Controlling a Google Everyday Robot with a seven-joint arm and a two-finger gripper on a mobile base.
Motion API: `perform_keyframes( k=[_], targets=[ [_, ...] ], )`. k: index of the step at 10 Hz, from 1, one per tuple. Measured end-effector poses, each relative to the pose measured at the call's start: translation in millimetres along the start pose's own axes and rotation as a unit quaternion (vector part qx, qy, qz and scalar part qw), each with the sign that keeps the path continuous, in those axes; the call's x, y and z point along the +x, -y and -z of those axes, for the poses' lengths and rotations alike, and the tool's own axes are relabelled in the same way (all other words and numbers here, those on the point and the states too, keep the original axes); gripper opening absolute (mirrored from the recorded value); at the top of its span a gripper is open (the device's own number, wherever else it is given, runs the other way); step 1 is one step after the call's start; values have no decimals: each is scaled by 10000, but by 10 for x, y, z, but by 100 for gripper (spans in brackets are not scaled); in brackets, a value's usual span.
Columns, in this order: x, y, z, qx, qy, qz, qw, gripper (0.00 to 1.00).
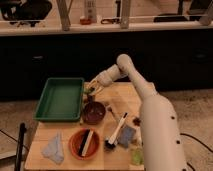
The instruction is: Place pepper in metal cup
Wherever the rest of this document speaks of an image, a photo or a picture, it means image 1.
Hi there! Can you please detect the blue sponge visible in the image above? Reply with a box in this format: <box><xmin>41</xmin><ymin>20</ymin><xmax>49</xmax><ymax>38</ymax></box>
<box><xmin>118</xmin><ymin>125</ymin><xmax>136</xmax><ymax>148</ymax></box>

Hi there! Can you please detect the orange plate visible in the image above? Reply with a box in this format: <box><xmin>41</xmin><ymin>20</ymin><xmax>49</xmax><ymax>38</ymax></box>
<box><xmin>68</xmin><ymin>129</ymin><xmax>100</xmax><ymax>160</ymax></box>

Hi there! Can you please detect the green translucent object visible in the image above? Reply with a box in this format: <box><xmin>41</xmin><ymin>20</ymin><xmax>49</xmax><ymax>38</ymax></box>
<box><xmin>131</xmin><ymin>148</ymin><xmax>143</xmax><ymax>166</ymax></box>

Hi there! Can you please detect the dark red bowl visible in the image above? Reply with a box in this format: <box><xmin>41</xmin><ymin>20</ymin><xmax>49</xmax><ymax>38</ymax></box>
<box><xmin>82</xmin><ymin>102</ymin><xmax>106</xmax><ymax>125</ymax></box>

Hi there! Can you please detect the green plastic tray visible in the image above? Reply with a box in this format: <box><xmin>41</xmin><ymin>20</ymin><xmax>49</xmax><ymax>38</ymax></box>
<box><xmin>34</xmin><ymin>78</ymin><xmax>84</xmax><ymax>122</ymax></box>

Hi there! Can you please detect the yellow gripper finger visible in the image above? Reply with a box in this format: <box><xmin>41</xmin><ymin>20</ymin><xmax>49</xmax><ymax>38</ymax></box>
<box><xmin>88</xmin><ymin>77</ymin><xmax>98</xmax><ymax>87</ymax></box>
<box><xmin>93</xmin><ymin>85</ymin><xmax>104</xmax><ymax>95</ymax></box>

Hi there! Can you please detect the black pole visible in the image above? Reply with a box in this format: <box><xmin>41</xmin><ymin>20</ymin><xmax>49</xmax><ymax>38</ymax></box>
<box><xmin>14</xmin><ymin>123</ymin><xmax>26</xmax><ymax>171</ymax></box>

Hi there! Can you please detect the small dark red object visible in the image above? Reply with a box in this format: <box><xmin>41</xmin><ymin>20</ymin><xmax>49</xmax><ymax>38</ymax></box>
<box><xmin>133</xmin><ymin>117</ymin><xmax>141</xmax><ymax>126</ymax></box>

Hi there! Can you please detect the black cable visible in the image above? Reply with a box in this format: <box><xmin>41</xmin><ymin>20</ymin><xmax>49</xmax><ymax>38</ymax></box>
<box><xmin>179</xmin><ymin>132</ymin><xmax>213</xmax><ymax>171</ymax></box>

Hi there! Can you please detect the black office chair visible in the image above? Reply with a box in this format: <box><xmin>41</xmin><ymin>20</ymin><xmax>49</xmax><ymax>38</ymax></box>
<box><xmin>0</xmin><ymin>0</ymin><xmax>52</xmax><ymax>27</ymax></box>

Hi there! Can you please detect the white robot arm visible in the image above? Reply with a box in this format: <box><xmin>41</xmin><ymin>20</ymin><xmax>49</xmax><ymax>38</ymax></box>
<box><xmin>87</xmin><ymin>54</ymin><xmax>187</xmax><ymax>171</ymax></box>

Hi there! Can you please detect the light blue cloth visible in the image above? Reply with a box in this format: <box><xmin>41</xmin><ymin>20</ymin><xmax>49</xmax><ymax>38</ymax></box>
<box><xmin>41</xmin><ymin>133</ymin><xmax>64</xmax><ymax>165</ymax></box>

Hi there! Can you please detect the black and white block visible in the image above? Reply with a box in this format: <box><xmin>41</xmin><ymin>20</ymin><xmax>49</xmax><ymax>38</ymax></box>
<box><xmin>78</xmin><ymin>130</ymin><xmax>94</xmax><ymax>157</ymax></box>

